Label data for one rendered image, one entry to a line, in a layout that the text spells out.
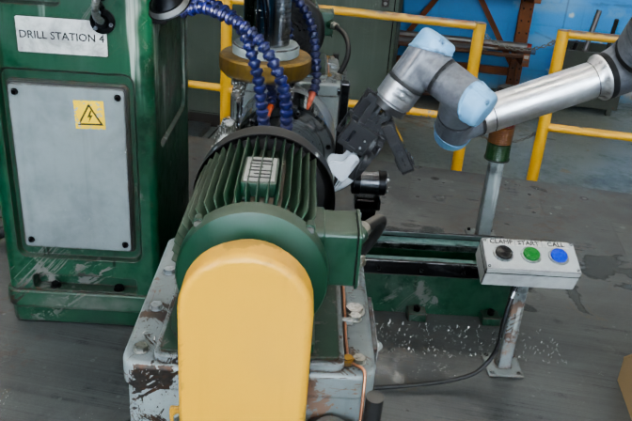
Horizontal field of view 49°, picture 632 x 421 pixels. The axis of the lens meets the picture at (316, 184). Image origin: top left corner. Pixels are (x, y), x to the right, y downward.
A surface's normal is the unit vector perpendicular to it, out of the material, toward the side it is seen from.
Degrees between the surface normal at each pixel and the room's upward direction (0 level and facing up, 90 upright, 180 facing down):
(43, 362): 0
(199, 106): 90
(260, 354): 90
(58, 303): 90
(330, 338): 0
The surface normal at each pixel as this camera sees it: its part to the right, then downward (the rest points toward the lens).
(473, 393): 0.07, -0.91
